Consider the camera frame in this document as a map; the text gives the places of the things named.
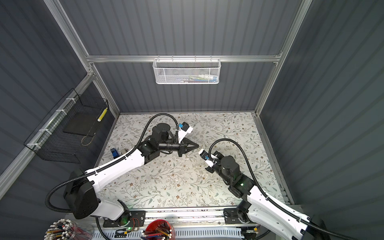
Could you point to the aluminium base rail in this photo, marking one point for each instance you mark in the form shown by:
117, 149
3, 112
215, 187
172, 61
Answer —
221, 223

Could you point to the black wire wall basket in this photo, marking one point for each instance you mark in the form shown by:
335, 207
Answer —
68, 136

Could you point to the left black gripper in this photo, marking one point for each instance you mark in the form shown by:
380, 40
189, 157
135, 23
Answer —
184, 147

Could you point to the blue usb stick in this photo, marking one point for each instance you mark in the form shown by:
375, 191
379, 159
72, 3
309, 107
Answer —
115, 153

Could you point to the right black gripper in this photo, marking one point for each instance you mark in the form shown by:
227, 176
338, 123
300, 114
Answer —
210, 169

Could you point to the white mesh wall basket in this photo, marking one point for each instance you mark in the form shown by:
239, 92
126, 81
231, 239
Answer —
187, 71

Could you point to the yellow marker pen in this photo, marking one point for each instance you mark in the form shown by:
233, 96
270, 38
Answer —
102, 115

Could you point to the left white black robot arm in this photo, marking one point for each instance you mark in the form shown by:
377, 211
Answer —
82, 196

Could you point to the red pencil cup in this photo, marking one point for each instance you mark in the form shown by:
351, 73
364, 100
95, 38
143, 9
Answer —
159, 230

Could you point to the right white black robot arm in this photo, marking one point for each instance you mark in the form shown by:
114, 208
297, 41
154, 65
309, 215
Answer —
256, 206

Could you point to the clear pencil jar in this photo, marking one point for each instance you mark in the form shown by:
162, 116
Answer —
65, 229

